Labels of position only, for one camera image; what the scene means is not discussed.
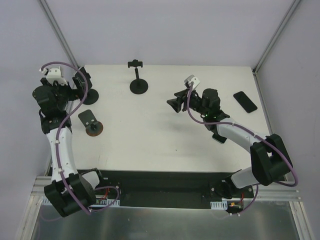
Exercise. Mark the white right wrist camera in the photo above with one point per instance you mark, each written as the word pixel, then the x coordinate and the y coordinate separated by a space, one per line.
pixel 192 82

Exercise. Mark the black plate wooden-base stand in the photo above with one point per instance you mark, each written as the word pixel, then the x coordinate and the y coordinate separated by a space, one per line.
pixel 93 127

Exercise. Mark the aluminium frame post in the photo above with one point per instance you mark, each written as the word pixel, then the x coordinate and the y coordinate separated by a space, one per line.
pixel 276 35
pixel 48 13

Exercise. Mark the white slotted cable duct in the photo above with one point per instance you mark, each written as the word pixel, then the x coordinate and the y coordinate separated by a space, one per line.
pixel 98 204
pixel 219 205

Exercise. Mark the black phone silver edge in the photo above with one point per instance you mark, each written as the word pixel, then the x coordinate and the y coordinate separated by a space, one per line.
pixel 89 87

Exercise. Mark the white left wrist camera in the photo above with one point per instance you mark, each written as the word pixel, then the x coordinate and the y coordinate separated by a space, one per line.
pixel 54 74

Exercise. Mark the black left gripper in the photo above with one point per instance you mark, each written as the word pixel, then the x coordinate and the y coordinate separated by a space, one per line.
pixel 80 81

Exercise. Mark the black far phone stand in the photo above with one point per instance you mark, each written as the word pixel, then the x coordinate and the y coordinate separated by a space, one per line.
pixel 138 86

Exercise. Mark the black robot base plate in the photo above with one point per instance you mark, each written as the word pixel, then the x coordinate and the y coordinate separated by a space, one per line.
pixel 160 189

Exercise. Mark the black phone far right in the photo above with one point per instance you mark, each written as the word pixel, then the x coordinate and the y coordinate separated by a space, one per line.
pixel 245 102

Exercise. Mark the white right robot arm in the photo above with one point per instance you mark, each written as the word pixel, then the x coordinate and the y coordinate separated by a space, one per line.
pixel 268 155

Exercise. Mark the white slotted cable duct right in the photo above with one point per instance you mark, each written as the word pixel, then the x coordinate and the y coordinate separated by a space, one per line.
pixel 219 205

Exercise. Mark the white slotted cable duct left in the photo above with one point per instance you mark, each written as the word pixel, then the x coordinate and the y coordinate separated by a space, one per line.
pixel 98 204

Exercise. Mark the aluminium frame post left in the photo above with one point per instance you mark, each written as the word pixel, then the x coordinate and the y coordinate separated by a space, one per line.
pixel 48 13

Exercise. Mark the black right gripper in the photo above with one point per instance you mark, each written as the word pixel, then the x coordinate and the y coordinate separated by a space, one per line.
pixel 180 100

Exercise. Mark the black phone teal edge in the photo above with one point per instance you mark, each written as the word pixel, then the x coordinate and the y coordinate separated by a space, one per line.
pixel 219 138

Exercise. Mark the black round-base phone stand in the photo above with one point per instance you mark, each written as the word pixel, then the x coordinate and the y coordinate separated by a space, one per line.
pixel 92 94

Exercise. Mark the aluminium frame post right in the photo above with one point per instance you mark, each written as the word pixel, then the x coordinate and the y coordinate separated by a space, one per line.
pixel 276 35

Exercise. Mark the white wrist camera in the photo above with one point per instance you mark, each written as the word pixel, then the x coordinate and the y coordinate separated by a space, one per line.
pixel 54 74
pixel 192 82

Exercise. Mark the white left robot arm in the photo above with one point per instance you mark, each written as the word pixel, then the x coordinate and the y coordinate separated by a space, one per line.
pixel 69 190

